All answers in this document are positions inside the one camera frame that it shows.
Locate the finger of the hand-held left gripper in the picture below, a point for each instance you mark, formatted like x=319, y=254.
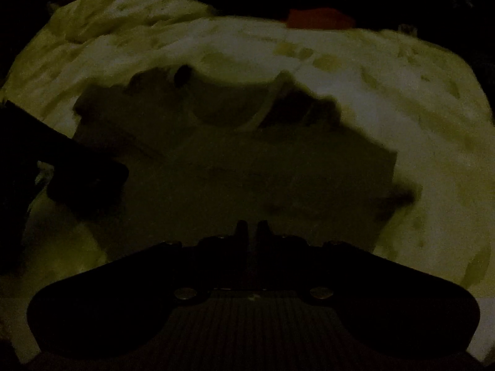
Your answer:
x=92, y=181

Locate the red cloth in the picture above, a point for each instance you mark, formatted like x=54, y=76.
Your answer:
x=320, y=19

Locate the leaf print white comforter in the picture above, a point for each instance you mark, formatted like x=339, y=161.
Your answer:
x=425, y=131

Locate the dark small shirt light collar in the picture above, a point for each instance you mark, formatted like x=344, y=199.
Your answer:
x=239, y=170

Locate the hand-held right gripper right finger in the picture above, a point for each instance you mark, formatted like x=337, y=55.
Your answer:
x=263, y=232

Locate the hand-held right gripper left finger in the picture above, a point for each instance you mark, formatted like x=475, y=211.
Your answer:
x=242, y=232

